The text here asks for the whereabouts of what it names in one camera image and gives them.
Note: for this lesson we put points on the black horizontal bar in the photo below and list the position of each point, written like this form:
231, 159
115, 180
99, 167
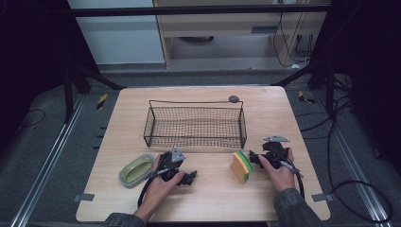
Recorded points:
189, 11

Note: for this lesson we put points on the yellow and black tape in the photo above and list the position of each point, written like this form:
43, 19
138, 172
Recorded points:
304, 97
101, 101

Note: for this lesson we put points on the green soap dish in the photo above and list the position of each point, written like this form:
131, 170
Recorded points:
136, 170

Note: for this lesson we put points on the dark curtain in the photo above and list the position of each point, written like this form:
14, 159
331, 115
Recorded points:
372, 63
31, 63

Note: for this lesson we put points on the person's left hand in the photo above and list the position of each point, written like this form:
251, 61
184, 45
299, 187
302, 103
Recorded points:
157, 189

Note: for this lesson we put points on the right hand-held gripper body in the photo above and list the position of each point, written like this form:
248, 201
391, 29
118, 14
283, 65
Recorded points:
275, 152

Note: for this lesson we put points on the metal floor rail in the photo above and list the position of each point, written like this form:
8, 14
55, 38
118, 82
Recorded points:
356, 164
44, 164

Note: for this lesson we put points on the yellow and green sponge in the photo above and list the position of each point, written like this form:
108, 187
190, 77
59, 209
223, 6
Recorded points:
241, 165

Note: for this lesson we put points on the person's right hand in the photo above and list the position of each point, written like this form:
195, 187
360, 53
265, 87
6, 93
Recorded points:
282, 176

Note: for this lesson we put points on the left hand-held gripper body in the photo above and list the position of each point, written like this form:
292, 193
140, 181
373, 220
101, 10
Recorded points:
170, 162

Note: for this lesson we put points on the white cabinet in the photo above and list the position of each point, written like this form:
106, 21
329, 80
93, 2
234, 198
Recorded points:
119, 41

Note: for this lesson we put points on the black metal stand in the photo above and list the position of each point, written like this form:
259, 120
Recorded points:
329, 88
67, 94

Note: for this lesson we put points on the dark grey round disc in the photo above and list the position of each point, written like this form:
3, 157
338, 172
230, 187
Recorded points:
234, 99

